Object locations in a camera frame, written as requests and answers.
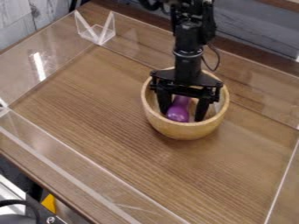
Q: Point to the purple toy eggplant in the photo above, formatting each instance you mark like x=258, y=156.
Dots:
x=178, y=112

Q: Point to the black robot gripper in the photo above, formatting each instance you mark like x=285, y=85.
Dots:
x=189, y=81

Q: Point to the brown wooden bowl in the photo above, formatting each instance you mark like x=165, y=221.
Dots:
x=185, y=130

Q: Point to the clear acrylic corner bracket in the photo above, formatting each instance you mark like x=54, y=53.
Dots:
x=99, y=34

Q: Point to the clear acrylic table barrier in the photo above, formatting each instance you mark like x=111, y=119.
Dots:
x=74, y=130

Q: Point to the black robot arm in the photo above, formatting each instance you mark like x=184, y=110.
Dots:
x=194, y=29

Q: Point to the yellow black device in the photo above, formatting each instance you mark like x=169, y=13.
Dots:
x=41, y=213

